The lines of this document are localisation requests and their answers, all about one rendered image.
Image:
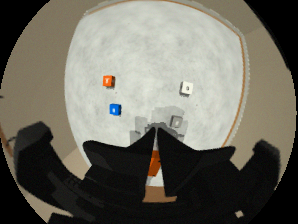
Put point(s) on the blue block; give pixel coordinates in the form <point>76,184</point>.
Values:
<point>115,109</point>

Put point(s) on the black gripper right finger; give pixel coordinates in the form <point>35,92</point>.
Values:
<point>179,162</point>

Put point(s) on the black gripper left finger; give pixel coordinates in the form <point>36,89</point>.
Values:
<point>133,160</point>

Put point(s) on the white block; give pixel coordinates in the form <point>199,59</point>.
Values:
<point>186,88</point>

